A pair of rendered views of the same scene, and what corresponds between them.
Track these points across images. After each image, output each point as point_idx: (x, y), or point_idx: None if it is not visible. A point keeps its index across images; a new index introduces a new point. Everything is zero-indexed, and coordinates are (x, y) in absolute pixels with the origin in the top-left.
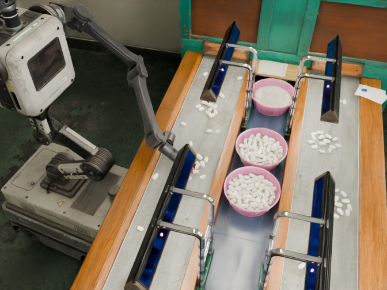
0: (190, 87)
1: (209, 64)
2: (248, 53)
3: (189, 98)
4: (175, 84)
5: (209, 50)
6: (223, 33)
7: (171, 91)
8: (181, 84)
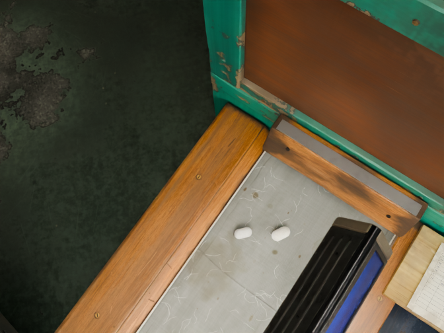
0: (175, 279)
1: (273, 186)
2: (408, 225)
3: (154, 327)
4: (130, 262)
5: (285, 155)
6: (348, 129)
7: (106, 292)
8: (147, 269)
